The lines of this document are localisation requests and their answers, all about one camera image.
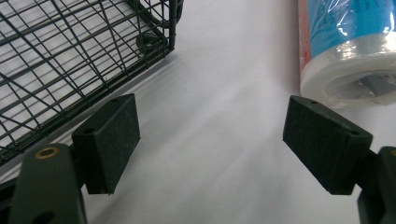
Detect blue wrapped plastic bag roll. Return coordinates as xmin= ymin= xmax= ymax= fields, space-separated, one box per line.
xmin=297 ymin=0 xmax=396 ymax=108

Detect black wire basket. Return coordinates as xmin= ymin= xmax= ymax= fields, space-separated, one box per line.
xmin=0 ymin=0 xmax=185 ymax=165

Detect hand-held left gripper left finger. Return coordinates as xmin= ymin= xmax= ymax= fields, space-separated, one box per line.
xmin=7 ymin=93 xmax=141 ymax=224

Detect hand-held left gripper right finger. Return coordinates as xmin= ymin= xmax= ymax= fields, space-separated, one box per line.
xmin=282 ymin=94 xmax=396 ymax=224

